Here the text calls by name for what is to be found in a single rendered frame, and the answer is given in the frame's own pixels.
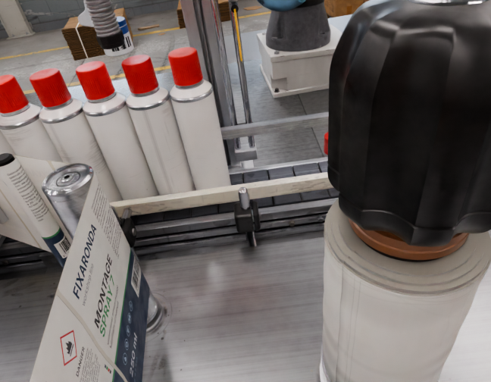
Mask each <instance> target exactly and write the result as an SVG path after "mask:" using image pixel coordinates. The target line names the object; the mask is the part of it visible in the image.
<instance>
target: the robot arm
mask: <svg viewBox="0 0 491 382"><path fill-rule="evenodd" d="M257 1H258V2H259V3H260V4H261V5H263V6H264V7H266V8H268V9H270V10H271V15H270V19H269V22H268V25H267V31H266V36H265V37H266V46H267V47H268V48H270V49H273V50H277V51H282V52H302V51H308V50H313V49H319V48H321V47H323V46H325V45H327V44H328V43H329V42H330V36H331V30H330V25H329V21H328V18H327V13H326V10H325V7H324V0H257ZM83 2H84V5H85V11H84V12H83V13H82V14H80V15H79V16H78V21H79V23H80V24H81V25H82V26H85V27H94V24H92V22H93V20H91V17H90V16H89V12H88V8H87V7H86V4H85V0H83Z"/></svg>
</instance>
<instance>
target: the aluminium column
mask: <svg viewBox="0 0 491 382"><path fill-rule="evenodd" d="M180 4H181V8H182V12H183V18H184V21H185V25H186V32H187V36H188V39H189V46H190V47H193V48H195V49H196V50H197V52H198V56H199V63H200V67H201V70H202V76H203V79H204V80H207V81H208V82H209V83H211V82H210V77H209V72H208V63H207V58H206V54H205V46H204V42H203V37H202V29H201V24H200V20H199V12H198V8H197V3H196V0H180ZM200 4H201V8H202V16H203V21H204V26H205V34H206V39H207V44H208V52H209V57H210V62H211V70H212V76H213V81H214V89H215V94H216V99H217V106H218V111H219V115H220V121H221V124H222V127H230V125H231V122H230V114H229V109H228V104H227V96H226V91H225V86H224V79H223V74H222V69H221V64H220V56H219V51H218V47H217V38H216V33H215V28H214V21H213V16H212V11H211V3H210V0H200ZM226 141H227V149H228V154H229V160H230V165H229V166H228V169H231V168H240V167H242V165H241V161H239V162H236V156H235V151H234V146H235V145H234V140H233V139H226Z"/></svg>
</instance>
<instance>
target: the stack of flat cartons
mask: <svg viewBox="0 0 491 382"><path fill-rule="evenodd" d="M114 13H115V14H116V15H115V16H116V17H125V20H126V22H127V26H128V30H129V32H130V37H131V39H132V41H133V34H132V31H131V28H130V25H129V23H128V19H127V16H126V13H125V9H124V8H119V9H116V10H114ZM62 32H63V33H62V34H64V38H65V41H66V40H67V44H68V46H69V49H70V50H71V54H72V55H73V59H74V60H75V61H76V60H80V59H84V58H91V57H95V56H100V55H105V51H104V49H102V48H101V46H100V45H99V43H98V41H97V39H96V36H97V35H96V33H97V32H96V31H95V28H94V27H85V26H82V25H81V24H80V23H79V21H78V17H71V18H69V21H68V22H67V24H66V25H65V27H64V28H63V29H62Z"/></svg>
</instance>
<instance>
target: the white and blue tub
mask: <svg viewBox="0 0 491 382"><path fill-rule="evenodd" d="M117 21H118V24H119V28H120V29H121V30H122V32H123V35H124V42H125V43H124V44H123V45H122V46H120V47H118V48H115V49H104V51H105V54H106V55H107V56H110V57H115V56H120V55H125V54H127V53H129V52H131V51H132V50H133V49H134V47H133V42H132V39H131V37H130V32H129V30H128V26H127V22H126V20H125V17H117Z"/></svg>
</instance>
